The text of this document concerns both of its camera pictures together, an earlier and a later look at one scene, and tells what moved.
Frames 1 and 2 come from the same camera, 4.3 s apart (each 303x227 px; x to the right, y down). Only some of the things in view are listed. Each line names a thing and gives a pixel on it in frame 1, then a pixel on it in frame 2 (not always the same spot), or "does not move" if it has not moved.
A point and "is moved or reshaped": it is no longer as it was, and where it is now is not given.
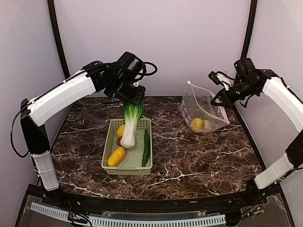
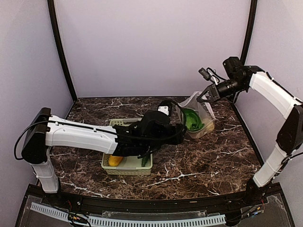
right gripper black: x=227 y=101 to x=214 y=92
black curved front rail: x=200 y=203 does not move
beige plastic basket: x=132 y=163 does not move
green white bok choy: x=133 y=112 to x=193 y=121
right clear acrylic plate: x=273 y=214 does not move
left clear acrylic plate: x=34 y=218 does not move
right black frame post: x=246 y=47 does not move
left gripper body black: x=124 y=91 to x=177 y=139
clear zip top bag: x=201 y=115 is moved or reshaped
